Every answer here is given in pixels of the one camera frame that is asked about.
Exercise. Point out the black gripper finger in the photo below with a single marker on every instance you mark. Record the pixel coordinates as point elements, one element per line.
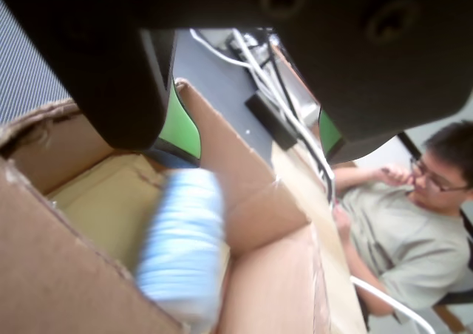
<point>103,71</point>
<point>369,71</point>

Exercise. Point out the light blue cloth-wrapped block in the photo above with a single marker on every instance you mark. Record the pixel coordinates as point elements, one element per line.
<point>181,245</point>

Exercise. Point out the black rectangular box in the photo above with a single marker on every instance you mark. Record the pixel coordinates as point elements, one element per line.
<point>271,121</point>

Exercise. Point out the yellow paper box liner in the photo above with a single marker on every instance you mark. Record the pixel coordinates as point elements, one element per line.
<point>103,208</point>

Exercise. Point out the open cardboard box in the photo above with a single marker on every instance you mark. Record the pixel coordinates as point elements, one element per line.
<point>277,275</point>

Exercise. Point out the seated person with glasses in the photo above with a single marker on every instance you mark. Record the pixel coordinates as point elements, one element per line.
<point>406,238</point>

